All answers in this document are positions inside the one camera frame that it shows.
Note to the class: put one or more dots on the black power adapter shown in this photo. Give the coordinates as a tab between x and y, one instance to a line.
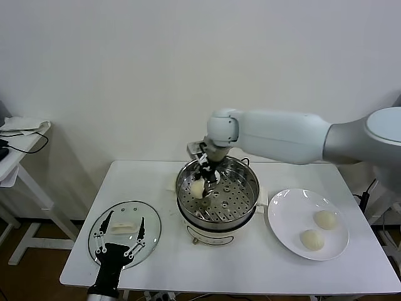
365	199

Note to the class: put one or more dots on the white power strip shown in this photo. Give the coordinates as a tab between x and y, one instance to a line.
163	296

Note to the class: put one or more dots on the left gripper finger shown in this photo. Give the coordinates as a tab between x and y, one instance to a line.
97	241
141	233

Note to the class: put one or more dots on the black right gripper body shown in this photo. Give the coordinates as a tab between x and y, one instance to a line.
210	167

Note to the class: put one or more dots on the white electric cooker base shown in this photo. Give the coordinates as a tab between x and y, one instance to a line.
213	236

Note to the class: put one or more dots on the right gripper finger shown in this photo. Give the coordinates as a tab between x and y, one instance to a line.
200	177
211	186

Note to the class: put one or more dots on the stainless steel steamer basket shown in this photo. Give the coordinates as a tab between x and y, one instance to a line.
238	200

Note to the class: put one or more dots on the white crumpled cloth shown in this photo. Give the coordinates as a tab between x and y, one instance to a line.
22	123

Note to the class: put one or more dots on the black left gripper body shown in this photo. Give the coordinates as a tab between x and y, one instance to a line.
112	257

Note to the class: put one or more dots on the small black device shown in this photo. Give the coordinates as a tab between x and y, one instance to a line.
2	153

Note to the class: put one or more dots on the white side table with cloth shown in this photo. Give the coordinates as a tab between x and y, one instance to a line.
22	141

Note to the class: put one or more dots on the white steamed baozi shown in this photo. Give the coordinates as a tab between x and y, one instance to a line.
311	240
197	189
326	219

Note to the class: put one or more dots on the white round plate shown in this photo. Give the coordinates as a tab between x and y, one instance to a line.
307	200

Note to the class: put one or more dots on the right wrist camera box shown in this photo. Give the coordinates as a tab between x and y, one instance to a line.
196	148

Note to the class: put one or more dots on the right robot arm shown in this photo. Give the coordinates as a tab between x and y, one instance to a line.
282	135

